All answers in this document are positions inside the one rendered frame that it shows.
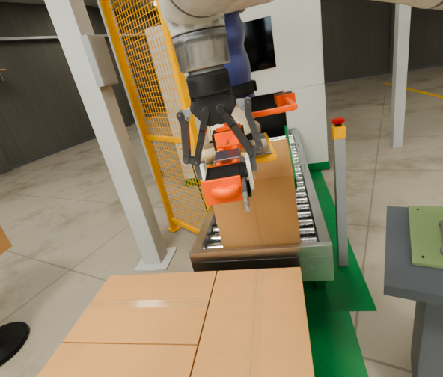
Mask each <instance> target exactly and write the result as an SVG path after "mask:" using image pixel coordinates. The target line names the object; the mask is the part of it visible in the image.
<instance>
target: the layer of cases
mask: <svg viewBox="0 0 443 377"><path fill-rule="evenodd" d="M37 377H314V365H313V359H312V353H311V342H310V336H309V330H308V318H307V313H306V306H305V295H304V289H303V283H302V272H301V267H289V268H273V269H240V270H224V271H218V272H217V271H206V272H174V273H157V274H139V275H111V276H110V277H109V279H108V280H107V281H106V282H105V284H104V285H103V287H102V288H101V290H100V291H99V292H98V293H97V295H96V296H95V297H94V299H93V301H92V302H91V303H90V304H89V305H88V307H87V309H86V310H85V312H84V313H83V314H82V315H81V317H80V318H79V320H78V321H77V322H76V324H75V325H74V326H73V328H72V329H71V330H70V332H69V334H68V335H67V336H66V337H65V338H64V340H63V343H61V345H60V346H59V347H58V348H57V350H56V351H55V353H54V354H53V355H52V357H51V358H50V359H49V361H48V362H47V363H46V365H45V367H44V368H43V369H42V370H41V371H40V373H39V375H38V376H37Z"/></svg>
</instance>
